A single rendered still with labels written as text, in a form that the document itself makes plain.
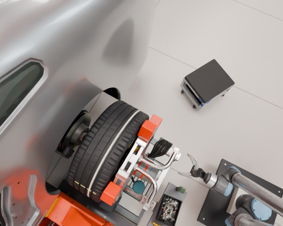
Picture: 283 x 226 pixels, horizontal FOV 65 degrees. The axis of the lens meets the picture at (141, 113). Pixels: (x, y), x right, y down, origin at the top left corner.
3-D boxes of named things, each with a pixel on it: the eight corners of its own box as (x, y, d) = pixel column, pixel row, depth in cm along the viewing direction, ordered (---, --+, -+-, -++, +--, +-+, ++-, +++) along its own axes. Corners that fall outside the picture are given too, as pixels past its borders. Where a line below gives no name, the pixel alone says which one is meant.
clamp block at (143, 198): (143, 194, 140) (143, 195, 135) (155, 202, 139) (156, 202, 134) (139, 202, 139) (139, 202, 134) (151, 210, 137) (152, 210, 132)
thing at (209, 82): (205, 72, 268) (215, 57, 235) (225, 95, 259) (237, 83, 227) (177, 89, 260) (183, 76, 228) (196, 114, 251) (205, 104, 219)
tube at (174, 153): (151, 136, 143) (152, 133, 133) (177, 151, 141) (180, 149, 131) (137, 160, 139) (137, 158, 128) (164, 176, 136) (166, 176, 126)
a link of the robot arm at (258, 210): (266, 209, 177) (278, 211, 161) (250, 223, 175) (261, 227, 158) (252, 193, 181) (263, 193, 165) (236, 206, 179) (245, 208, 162)
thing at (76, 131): (87, 128, 179) (88, 103, 154) (95, 133, 177) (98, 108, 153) (60, 158, 158) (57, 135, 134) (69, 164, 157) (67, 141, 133)
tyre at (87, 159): (116, 133, 201) (128, 81, 150) (138, 146, 197) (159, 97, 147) (68, 197, 159) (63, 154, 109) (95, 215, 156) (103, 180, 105)
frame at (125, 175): (146, 134, 185) (151, 115, 133) (153, 137, 184) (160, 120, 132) (111, 194, 170) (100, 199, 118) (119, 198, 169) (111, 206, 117)
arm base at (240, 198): (261, 200, 189) (267, 200, 179) (254, 222, 184) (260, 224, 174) (239, 190, 192) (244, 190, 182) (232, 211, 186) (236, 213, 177)
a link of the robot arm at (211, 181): (213, 187, 147) (218, 174, 149) (206, 183, 147) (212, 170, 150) (209, 187, 155) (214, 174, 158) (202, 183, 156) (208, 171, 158)
